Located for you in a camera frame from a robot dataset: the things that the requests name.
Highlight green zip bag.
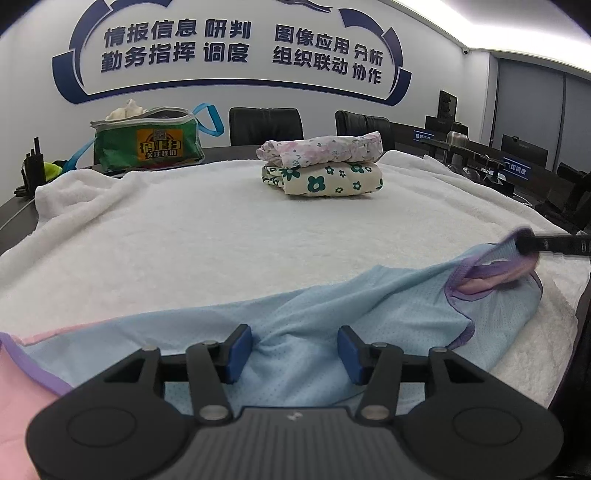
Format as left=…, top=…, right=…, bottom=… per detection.
left=64, top=103, right=225, bottom=175

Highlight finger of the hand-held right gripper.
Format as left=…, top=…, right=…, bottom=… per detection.
left=516, top=234, right=591, bottom=256

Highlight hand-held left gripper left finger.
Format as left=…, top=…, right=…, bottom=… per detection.
left=99, top=324, right=254, bottom=424

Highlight blue wall sign lettering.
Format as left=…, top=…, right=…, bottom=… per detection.
left=51, top=0, right=413, bottom=108

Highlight folded pink floral garment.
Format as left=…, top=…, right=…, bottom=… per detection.
left=256, top=131, right=384, bottom=169

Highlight steel thermos flask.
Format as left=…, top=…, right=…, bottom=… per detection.
left=445, top=130, right=465, bottom=165

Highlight white towel blanket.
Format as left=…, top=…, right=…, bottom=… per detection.
left=0, top=148, right=591, bottom=412

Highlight blue and pink garment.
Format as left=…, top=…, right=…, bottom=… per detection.
left=0, top=227, right=546, bottom=480

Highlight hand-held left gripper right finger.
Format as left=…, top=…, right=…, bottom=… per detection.
left=337, top=325, right=491, bottom=424

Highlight folded green floral garment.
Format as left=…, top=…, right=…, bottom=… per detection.
left=260, top=161, right=385, bottom=199

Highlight yellow-green object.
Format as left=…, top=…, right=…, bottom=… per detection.
left=43, top=160, right=71, bottom=182

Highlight black office chair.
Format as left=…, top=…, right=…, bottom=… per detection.
left=335, top=110, right=392, bottom=153
left=545, top=161, right=591, bottom=222
left=229, top=107, right=304, bottom=148

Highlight cream cloth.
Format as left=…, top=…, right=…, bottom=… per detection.
left=105, top=99, right=149, bottom=122

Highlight black desk monitor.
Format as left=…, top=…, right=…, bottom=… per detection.
left=501, top=133, right=550, bottom=169

